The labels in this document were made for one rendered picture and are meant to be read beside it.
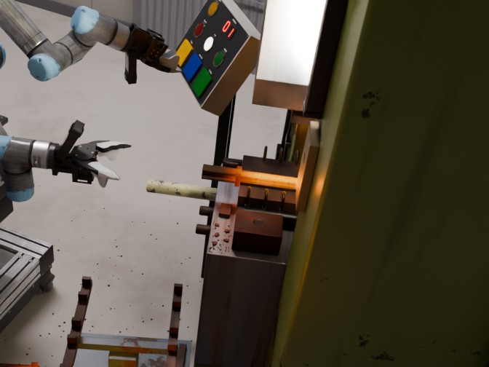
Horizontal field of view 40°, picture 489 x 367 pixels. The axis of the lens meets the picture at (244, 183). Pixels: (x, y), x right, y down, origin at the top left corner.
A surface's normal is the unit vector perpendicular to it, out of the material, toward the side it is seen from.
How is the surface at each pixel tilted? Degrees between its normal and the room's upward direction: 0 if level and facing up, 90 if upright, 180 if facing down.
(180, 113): 0
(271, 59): 90
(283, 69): 90
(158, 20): 90
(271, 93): 90
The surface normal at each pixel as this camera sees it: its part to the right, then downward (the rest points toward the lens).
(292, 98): -0.07, 0.61
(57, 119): 0.11, -0.78
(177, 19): -0.36, 0.54
